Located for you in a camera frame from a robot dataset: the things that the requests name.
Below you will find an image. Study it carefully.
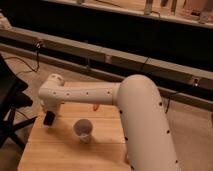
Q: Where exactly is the black eraser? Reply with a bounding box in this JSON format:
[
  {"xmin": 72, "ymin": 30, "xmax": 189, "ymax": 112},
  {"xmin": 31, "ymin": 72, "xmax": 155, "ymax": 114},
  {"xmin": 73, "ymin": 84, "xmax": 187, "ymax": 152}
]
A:
[{"xmin": 43, "ymin": 111, "xmax": 55, "ymax": 126}]

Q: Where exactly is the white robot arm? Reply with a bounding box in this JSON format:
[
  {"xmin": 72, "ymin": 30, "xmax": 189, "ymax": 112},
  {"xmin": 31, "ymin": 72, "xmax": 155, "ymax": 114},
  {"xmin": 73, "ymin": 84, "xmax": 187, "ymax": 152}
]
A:
[{"xmin": 38, "ymin": 74, "xmax": 181, "ymax": 171}]

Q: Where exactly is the white paper cup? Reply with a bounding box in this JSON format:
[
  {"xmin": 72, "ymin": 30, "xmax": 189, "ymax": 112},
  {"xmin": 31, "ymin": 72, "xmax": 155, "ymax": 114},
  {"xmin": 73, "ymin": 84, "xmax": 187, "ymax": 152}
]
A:
[{"xmin": 73, "ymin": 119, "xmax": 93, "ymax": 143}]

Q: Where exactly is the orange carrot toy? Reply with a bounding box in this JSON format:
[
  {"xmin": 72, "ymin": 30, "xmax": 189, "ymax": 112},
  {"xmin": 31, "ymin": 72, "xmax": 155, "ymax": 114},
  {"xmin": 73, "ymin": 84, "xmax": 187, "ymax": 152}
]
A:
[{"xmin": 93, "ymin": 104, "xmax": 100, "ymax": 111}]

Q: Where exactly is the black office chair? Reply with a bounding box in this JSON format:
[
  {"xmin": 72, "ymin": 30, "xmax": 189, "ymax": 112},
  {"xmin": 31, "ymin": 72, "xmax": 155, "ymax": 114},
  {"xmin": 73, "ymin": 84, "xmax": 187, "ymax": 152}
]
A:
[{"xmin": 0, "ymin": 54, "xmax": 36, "ymax": 149}]

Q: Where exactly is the black cable at right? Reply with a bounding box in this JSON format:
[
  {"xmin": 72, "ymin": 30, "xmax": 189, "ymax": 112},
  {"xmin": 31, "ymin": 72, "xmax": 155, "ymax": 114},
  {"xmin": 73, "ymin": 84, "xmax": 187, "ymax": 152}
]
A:
[{"xmin": 161, "ymin": 96, "xmax": 172, "ymax": 116}]

